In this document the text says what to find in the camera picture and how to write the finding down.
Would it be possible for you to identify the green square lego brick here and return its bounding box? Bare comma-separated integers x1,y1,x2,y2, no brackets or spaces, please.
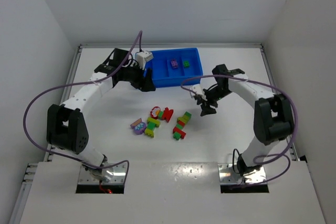
183,111,192,120

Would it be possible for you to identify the purple butterfly lego brick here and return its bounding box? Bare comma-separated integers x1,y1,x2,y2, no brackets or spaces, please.
170,59,179,69

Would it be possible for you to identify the red small lego brick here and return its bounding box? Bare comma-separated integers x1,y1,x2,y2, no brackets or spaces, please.
175,123,185,130

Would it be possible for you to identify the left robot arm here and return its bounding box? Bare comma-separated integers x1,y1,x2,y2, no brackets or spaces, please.
47,48,155,173

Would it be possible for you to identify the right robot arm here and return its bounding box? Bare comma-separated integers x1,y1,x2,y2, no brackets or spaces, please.
181,64,297,175

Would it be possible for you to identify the red flower lego brick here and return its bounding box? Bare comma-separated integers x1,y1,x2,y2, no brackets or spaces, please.
150,106,161,119

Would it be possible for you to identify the blue divided plastic bin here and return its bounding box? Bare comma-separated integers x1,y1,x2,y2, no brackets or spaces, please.
145,48,203,88

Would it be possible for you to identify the green brick beside flower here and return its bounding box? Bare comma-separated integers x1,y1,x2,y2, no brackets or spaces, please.
158,111,164,120

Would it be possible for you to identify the red crown lego piece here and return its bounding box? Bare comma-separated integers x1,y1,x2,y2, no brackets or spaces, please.
161,107,174,123

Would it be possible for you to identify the lime green lego stack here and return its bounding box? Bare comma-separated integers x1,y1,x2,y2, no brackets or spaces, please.
144,117,161,137

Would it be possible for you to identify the purple paw lego brick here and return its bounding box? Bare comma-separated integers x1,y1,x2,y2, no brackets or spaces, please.
130,118,146,135

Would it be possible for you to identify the white front board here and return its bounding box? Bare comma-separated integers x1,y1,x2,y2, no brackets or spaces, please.
21,162,324,223

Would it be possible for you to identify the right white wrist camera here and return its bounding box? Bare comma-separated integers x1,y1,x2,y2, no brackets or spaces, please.
190,84,206,101

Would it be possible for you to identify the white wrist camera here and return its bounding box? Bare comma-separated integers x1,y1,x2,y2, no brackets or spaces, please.
190,84,206,101
135,51,154,69

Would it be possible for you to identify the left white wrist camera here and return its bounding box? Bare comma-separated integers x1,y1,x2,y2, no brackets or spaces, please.
135,51,154,69

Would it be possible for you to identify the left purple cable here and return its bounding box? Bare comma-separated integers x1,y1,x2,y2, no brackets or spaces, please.
23,30,144,183

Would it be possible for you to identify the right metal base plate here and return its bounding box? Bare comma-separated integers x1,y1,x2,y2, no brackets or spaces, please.
218,163,268,185

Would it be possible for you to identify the metal base plate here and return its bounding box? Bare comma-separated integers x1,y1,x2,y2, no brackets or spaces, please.
218,163,268,185
78,163,128,186

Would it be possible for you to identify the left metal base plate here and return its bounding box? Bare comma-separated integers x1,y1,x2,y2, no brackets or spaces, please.
78,163,128,186

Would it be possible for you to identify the left aluminium frame rail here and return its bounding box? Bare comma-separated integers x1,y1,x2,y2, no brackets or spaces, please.
7,45,82,224

